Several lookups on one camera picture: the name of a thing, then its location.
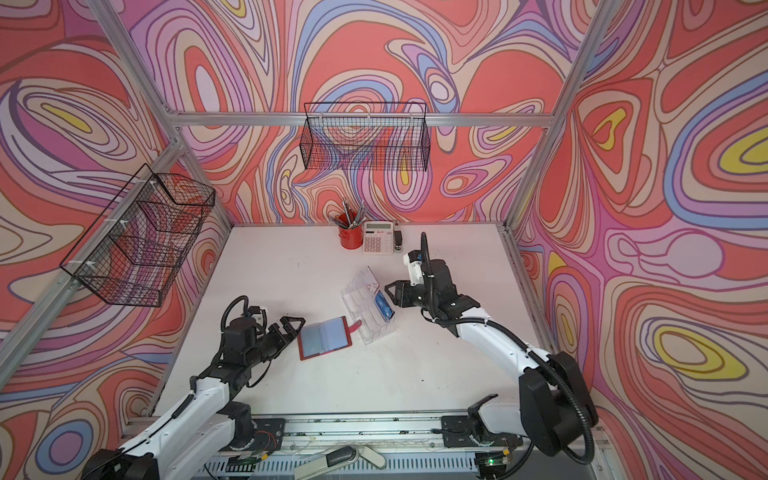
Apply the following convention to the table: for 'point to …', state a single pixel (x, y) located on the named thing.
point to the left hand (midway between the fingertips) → (303, 325)
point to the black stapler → (398, 239)
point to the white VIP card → (368, 278)
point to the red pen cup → (350, 231)
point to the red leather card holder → (318, 339)
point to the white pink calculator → (378, 237)
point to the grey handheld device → (316, 468)
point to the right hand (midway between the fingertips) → (395, 294)
